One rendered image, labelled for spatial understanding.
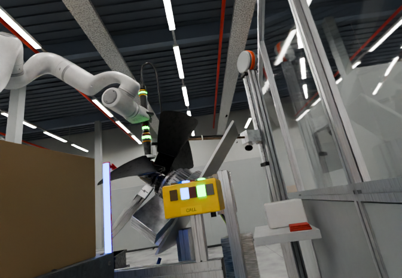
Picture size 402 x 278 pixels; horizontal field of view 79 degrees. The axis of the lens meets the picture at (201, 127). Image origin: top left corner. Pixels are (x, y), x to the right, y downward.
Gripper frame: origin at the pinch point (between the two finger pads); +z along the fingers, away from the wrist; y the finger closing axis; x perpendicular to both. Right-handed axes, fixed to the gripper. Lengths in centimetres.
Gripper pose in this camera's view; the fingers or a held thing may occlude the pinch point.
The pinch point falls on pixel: (145, 119)
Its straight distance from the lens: 127.7
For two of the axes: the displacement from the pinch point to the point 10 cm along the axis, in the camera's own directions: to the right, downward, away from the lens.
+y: 9.6, -2.1, -1.7
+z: 2.2, 2.6, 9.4
